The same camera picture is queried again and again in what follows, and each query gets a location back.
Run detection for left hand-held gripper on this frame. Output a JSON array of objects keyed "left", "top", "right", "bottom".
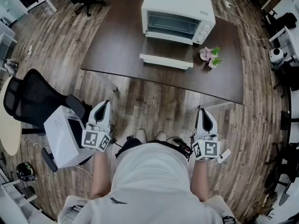
[{"left": 81, "top": 100, "right": 114, "bottom": 153}]

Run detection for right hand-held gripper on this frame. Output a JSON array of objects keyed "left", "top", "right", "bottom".
[{"left": 191, "top": 108, "right": 221, "bottom": 162}]

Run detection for white oven door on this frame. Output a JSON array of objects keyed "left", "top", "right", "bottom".
[{"left": 139, "top": 35, "right": 194, "bottom": 70}]

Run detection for person's left forearm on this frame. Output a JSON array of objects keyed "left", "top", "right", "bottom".
[{"left": 90, "top": 151, "right": 113, "bottom": 199}]

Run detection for person's right forearm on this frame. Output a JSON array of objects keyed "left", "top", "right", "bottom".
[{"left": 190, "top": 159, "right": 211, "bottom": 202}]

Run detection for white toaster oven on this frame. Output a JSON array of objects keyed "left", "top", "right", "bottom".
[{"left": 141, "top": 0, "right": 216, "bottom": 46}]

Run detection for black waist device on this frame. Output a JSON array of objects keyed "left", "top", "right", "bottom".
[{"left": 172, "top": 137, "right": 193, "bottom": 159}]

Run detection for person's black trousers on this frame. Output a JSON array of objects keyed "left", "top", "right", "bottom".
[{"left": 115, "top": 136, "right": 143, "bottom": 159}]

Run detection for person's left white shoe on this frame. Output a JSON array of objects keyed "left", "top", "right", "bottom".
[{"left": 136, "top": 129, "right": 147, "bottom": 144}]

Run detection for white appliance with dark window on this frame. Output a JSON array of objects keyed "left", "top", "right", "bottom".
[{"left": 43, "top": 105, "right": 99, "bottom": 169}]

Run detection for green plant in white pot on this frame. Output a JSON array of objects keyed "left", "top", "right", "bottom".
[
  {"left": 211, "top": 45, "right": 223, "bottom": 58},
  {"left": 208, "top": 56, "right": 223, "bottom": 69}
]

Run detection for black mesh office chair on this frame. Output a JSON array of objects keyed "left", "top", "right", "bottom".
[{"left": 3, "top": 68, "right": 93, "bottom": 173}]

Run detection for pink plant in white pot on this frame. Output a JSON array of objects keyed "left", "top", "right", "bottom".
[{"left": 199, "top": 47, "right": 213, "bottom": 62}]

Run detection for person's white shirt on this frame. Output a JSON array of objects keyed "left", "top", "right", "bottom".
[{"left": 57, "top": 141, "right": 236, "bottom": 224}]

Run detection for round beige table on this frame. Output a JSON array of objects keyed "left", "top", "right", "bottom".
[{"left": 0, "top": 76, "right": 22, "bottom": 156}]

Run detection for black helmet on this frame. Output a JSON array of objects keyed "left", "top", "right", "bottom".
[{"left": 15, "top": 162, "right": 36, "bottom": 182}]

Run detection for white round device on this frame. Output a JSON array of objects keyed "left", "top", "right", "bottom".
[{"left": 268, "top": 47, "right": 288, "bottom": 64}]

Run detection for gray bag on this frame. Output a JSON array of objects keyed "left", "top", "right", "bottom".
[{"left": 4, "top": 58, "right": 19, "bottom": 77}]

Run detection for white shelf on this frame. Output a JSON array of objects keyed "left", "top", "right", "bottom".
[{"left": 0, "top": 167, "right": 43, "bottom": 224}]

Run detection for white cable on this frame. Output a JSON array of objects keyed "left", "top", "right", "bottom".
[{"left": 219, "top": 0, "right": 274, "bottom": 49}]

